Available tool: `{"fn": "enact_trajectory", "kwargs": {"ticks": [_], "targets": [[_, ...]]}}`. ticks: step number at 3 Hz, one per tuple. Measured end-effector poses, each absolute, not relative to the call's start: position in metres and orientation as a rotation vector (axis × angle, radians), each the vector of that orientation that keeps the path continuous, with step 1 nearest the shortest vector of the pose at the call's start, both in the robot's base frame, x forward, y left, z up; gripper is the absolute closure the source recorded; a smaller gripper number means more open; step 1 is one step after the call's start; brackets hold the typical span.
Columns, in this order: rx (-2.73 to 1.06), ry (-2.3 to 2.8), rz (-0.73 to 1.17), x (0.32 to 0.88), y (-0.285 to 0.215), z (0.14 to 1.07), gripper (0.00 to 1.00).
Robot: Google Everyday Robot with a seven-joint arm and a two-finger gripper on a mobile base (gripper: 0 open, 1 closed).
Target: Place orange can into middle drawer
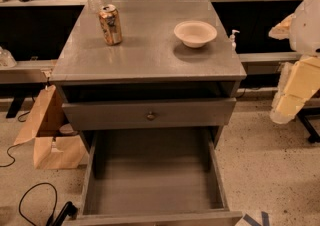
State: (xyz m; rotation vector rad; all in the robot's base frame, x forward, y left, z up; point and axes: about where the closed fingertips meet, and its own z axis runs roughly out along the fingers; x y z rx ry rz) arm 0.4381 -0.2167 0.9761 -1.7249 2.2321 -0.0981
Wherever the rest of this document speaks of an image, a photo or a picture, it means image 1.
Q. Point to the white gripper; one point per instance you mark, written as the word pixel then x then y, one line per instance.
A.
pixel 307 28

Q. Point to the orange soda can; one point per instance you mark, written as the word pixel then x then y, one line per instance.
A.
pixel 110 23

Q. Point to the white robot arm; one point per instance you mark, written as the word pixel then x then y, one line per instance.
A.
pixel 304 32

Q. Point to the round brass drawer knob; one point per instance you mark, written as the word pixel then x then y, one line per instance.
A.
pixel 151 116

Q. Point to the open grey middle drawer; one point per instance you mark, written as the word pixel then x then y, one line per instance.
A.
pixel 153 177

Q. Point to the grey drawer cabinet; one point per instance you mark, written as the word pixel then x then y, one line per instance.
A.
pixel 150 63

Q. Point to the grey top drawer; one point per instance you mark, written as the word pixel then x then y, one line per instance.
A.
pixel 133 114

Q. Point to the black table leg base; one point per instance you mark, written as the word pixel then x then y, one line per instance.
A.
pixel 303 116

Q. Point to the hand sanitizer pump bottle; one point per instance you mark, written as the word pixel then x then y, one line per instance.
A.
pixel 232 38

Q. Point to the white bowl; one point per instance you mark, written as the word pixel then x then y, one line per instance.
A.
pixel 195 34

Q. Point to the brown cardboard box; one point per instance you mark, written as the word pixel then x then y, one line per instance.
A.
pixel 52 149

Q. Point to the clear plastic container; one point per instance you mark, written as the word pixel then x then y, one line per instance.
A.
pixel 6 59

